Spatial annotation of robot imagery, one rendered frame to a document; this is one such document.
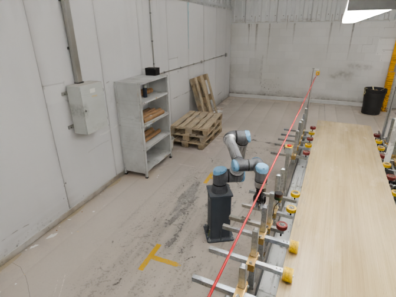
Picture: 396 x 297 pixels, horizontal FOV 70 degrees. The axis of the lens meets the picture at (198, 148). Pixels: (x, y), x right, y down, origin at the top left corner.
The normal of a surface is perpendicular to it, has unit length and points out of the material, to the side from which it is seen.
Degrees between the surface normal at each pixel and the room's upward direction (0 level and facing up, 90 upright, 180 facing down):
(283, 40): 90
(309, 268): 0
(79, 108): 90
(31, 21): 90
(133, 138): 90
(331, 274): 0
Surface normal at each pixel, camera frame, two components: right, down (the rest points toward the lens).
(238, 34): -0.37, 0.37
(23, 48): 0.93, 0.14
